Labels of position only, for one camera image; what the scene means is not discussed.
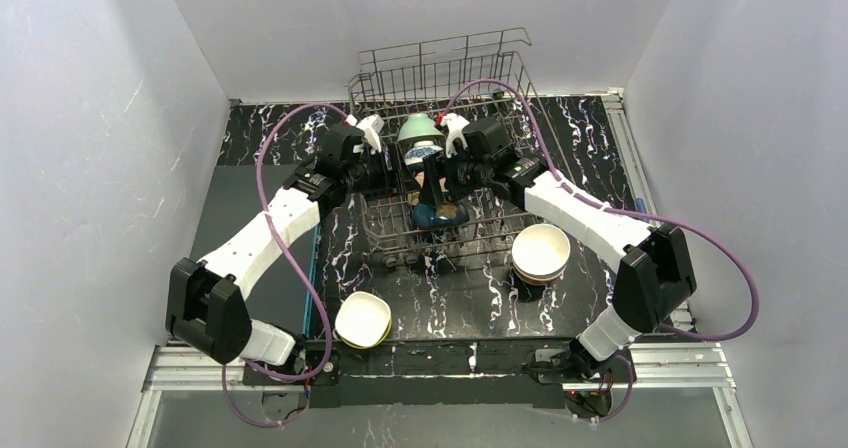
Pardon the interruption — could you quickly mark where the green celadon bowl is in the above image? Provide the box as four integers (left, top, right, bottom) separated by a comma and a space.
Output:
397, 113, 443, 143

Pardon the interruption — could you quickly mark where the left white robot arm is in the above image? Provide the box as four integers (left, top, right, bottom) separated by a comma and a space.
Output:
165, 115, 389, 366

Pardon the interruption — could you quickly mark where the cream white round bowl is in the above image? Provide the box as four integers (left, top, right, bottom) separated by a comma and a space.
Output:
407, 186, 422, 207

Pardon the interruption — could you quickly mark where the grey wire dish rack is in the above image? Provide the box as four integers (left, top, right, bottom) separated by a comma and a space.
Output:
348, 28, 571, 268

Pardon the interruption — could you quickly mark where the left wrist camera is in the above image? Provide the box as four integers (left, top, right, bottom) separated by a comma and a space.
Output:
356, 114, 385, 154

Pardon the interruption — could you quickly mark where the white square bowl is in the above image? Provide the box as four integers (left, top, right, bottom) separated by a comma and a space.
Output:
335, 291, 392, 345

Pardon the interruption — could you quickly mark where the yellow rimmed bowl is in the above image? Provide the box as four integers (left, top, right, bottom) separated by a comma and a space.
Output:
338, 325, 392, 350

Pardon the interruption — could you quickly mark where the grey mat blue edge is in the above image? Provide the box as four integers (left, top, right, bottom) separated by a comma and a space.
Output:
189, 165, 321, 336

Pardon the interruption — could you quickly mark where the orange striped bowl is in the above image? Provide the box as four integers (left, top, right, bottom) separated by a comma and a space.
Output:
510, 223, 571, 285

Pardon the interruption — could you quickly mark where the blue floral bowl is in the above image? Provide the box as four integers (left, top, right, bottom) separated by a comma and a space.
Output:
403, 140, 444, 172

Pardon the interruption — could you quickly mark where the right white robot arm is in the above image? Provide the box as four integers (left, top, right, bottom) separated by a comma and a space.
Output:
419, 113, 696, 366

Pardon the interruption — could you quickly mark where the tan interior dark bowl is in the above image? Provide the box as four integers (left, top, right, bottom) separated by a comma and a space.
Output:
411, 202, 470, 230

